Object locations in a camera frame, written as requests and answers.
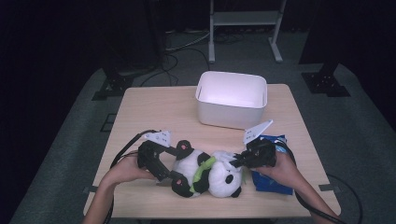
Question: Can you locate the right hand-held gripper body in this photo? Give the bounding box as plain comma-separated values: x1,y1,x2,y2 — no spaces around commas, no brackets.
243,119,277,169

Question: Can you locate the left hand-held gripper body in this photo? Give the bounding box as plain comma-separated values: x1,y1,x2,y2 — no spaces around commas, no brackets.
136,130,173,171

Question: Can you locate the panda plush toy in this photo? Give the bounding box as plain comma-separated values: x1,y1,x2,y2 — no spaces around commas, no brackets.
170,139,246,199

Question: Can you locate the blue wet wipes packet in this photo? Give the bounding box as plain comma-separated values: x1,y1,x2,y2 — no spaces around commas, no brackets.
251,133,295,196

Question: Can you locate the white plastic bin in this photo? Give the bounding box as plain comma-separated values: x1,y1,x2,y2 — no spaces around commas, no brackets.
194,70,269,131

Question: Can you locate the person's left hand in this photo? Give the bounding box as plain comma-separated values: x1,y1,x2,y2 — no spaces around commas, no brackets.
107,151,156,188

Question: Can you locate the person's right hand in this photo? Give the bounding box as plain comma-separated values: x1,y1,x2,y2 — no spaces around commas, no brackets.
250,151,302,191

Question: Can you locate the black stand base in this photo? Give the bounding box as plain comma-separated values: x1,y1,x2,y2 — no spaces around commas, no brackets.
301,62,352,98
91,66,135,102

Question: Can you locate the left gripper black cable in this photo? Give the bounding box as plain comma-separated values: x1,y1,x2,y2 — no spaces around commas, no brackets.
103,129,159,224

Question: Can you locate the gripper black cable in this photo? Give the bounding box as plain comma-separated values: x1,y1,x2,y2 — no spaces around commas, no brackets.
103,129,159,224
274,139,364,224

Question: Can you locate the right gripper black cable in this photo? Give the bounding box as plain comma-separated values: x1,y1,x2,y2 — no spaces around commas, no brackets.
274,139,364,224

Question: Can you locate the black floor cable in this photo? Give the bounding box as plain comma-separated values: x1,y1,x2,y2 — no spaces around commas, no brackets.
139,47,213,88

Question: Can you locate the white floor cable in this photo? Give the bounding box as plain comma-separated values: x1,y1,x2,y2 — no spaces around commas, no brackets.
164,29,211,52

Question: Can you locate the white metal stand frame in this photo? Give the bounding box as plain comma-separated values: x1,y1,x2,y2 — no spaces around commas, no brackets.
207,0,288,64

